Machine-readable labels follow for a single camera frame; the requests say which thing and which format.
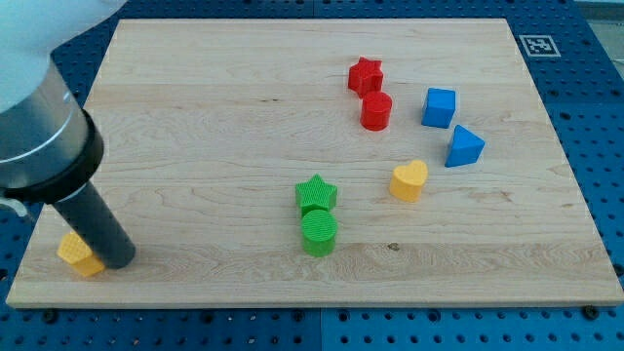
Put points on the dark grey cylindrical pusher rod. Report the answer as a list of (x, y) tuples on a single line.
[(89, 216)]

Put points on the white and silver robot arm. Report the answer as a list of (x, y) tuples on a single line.
[(50, 146)]

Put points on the blue triangle block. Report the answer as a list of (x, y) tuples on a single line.
[(465, 148)]

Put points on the yellow pentagon block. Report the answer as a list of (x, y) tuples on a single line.
[(75, 252)]

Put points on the green star block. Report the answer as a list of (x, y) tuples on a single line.
[(315, 194)]

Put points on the green cylinder block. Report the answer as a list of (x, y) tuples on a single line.
[(318, 228)]

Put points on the large wooden board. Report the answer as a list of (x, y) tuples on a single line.
[(210, 124)]

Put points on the red cylinder block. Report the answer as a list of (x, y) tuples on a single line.
[(376, 111)]

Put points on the red star block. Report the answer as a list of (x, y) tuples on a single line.
[(365, 76)]

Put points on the yellow heart block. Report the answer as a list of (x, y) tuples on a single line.
[(408, 180)]

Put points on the blue cube block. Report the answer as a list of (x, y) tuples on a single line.
[(439, 108)]

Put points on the white fiducial marker tag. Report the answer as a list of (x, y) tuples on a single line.
[(539, 46)]

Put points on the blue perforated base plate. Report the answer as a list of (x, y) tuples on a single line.
[(583, 93)]

